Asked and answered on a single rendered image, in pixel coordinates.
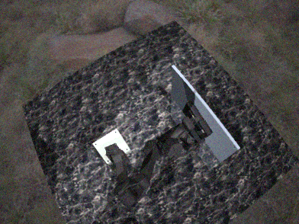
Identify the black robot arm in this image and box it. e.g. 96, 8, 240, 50
105, 131, 195, 206

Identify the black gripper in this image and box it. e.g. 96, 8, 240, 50
169, 116, 201, 140

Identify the black picture frame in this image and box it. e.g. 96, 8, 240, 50
183, 101, 212, 139

